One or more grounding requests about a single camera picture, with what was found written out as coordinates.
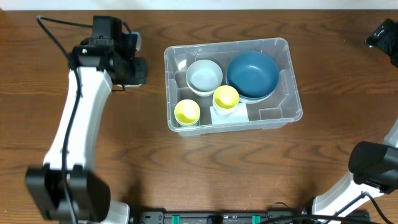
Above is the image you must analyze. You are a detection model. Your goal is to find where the pink plastic cup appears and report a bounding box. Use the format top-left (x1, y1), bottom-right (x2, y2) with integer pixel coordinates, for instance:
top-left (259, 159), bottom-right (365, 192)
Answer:
top-left (213, 100), bottom-right (237, 118)

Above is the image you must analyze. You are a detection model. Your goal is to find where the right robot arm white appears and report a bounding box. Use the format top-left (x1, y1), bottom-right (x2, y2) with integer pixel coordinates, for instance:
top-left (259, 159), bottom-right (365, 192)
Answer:
top-left (310, 123), bottom-right (397, 218)

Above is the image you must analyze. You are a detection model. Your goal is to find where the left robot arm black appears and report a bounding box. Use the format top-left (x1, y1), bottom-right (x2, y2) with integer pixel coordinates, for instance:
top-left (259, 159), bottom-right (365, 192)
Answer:
top-left (25, 16), bottom-right (147, 223)

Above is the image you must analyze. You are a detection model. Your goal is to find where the beige large bowl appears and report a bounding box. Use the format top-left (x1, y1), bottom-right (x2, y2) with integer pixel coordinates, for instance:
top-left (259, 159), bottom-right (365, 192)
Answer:
top-left (239, 94), bottom-right (272, 104)

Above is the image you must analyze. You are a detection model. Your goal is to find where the yellow small bowl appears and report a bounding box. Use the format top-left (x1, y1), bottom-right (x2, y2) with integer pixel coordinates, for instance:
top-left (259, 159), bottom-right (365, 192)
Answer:
top-left (189, 87), bottom-right (215, 96)

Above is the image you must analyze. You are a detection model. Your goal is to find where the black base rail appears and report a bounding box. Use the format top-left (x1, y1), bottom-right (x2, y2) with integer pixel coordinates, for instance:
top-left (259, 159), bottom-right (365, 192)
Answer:
top-left (130, 210), bottom-right (371, 224)

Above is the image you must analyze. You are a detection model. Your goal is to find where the clear plastic storage bin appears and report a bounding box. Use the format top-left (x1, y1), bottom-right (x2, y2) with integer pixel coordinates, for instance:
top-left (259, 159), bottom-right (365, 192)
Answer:
top-left (164, 37), bottom-right (303, 136)

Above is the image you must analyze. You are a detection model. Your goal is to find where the green plastic cup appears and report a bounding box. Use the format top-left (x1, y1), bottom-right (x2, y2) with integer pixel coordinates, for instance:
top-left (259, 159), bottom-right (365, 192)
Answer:
top-left (177, 119), bottom-right (199, 127)

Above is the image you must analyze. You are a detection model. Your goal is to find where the grey small bowl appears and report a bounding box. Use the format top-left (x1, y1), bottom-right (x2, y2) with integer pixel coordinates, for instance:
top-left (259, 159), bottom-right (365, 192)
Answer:
top-left (186, 60), bottom-right (223, 91)

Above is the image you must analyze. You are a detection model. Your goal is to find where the white plastic cup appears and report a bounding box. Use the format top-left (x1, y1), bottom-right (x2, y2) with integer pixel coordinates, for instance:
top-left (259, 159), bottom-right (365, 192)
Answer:
top-left (124, 84), bottom-right (142, 88)

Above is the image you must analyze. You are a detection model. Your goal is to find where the dark blue bowl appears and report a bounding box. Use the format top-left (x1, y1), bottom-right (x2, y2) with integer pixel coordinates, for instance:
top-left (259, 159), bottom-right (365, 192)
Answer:
top-left (226, 51), bottom-right (279, 98)
top-left (239, 88), bottom-right (277, 102)

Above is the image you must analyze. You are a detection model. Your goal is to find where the yellow plastic cup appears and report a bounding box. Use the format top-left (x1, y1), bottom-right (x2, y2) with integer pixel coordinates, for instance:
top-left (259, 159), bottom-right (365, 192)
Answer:
top-left (213, 85), bottom-right (239, 110)
top-left (174, 99), bottom-right (200, 121)

